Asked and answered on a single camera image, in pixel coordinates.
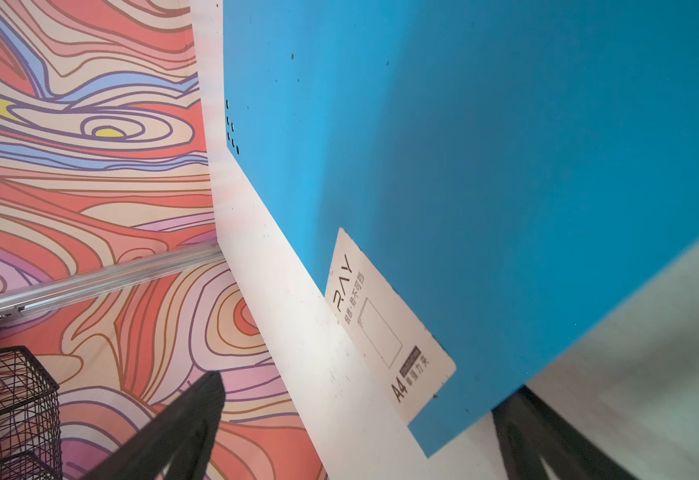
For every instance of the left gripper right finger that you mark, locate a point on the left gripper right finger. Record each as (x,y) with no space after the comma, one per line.
(533,437)

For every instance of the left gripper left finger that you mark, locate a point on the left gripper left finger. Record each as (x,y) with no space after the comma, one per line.
(177,442)

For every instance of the blue file folder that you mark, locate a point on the blue file folder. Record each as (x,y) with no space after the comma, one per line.
(514,169)

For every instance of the left black wire basket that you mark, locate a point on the left black wire basket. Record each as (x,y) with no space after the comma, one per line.
(30,446)

